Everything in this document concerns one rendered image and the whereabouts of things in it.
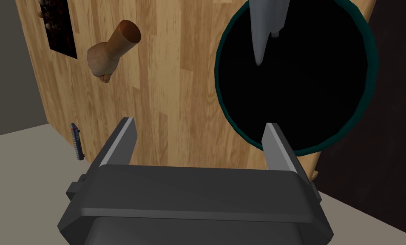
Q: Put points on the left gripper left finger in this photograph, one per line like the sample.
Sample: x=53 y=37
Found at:
x=121 y=146

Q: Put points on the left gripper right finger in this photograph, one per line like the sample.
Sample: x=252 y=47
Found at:
x=277 y=153

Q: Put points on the small dark blue remote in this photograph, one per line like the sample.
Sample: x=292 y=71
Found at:
x=77 y=143

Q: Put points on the black plate with teal rim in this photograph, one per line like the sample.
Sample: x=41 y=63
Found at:
x=304 y=92

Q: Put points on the light wooden table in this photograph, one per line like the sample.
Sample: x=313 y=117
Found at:
x=175 y=102

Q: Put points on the brown and beige lumpy object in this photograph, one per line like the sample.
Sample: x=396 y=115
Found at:
x=112 y=47

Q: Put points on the grey pointed utensil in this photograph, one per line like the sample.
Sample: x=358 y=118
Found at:
x=262 y=27

